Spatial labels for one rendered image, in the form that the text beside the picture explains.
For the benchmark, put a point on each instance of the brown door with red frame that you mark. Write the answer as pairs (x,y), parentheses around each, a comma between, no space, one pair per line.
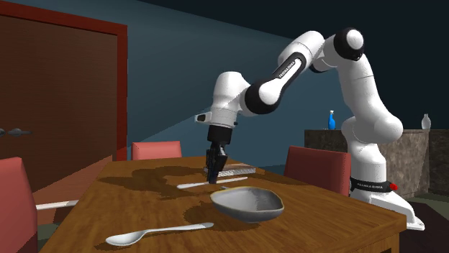
(59,87)

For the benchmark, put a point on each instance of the stone counter with bottles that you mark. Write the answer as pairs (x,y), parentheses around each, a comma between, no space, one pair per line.
(410,157)

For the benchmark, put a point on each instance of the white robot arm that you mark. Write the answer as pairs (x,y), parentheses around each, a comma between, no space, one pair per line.
(364,91)

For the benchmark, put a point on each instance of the red chair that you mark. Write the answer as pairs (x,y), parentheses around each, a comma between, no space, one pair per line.
(14,210)
(317,168)
(156,150)

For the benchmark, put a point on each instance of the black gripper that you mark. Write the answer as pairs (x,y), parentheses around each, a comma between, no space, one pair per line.
(219,135)

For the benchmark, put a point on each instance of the dark robot stand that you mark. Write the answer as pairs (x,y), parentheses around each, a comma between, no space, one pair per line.
(433,238)

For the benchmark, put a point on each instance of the grey bowl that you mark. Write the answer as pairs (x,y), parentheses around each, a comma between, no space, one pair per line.
(245,205)

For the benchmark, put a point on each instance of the wooden dining table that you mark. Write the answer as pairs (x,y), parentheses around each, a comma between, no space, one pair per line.
(315,217)

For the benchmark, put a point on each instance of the white spoon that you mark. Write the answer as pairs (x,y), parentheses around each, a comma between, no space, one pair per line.
(129,238)

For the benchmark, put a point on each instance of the white knife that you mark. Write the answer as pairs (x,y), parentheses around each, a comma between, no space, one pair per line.
(191,184)

